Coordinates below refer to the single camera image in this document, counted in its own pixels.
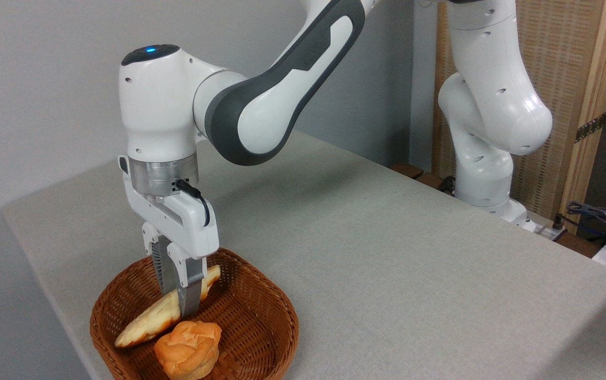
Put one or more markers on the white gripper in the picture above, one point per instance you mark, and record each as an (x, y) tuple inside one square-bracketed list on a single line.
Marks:
[(187, 224)]

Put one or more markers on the long bread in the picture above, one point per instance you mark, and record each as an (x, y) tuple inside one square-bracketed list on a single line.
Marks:
[(150, 322)]

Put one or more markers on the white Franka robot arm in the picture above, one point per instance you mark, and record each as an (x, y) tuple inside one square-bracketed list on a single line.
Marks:
[(160, 105)]

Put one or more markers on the black plug at robot base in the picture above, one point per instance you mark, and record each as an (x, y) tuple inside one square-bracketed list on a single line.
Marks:
[(558, 221)]

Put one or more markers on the round orange bread bun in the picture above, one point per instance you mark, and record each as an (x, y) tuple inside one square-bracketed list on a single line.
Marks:
[(189, 348)]

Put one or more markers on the brown wicker basket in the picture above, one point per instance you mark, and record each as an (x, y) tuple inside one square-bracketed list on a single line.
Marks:
[(261, 316)]

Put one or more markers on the brown wooden block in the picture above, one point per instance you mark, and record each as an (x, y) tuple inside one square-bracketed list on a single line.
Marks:
[(432, 181), (407, 170)]

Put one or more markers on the metal screen hinge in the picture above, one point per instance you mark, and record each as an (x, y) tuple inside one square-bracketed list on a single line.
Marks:
[(590, 127)]

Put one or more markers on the wooden rattan folding screen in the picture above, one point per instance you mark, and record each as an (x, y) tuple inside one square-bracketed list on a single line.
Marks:
[(567, 63)]

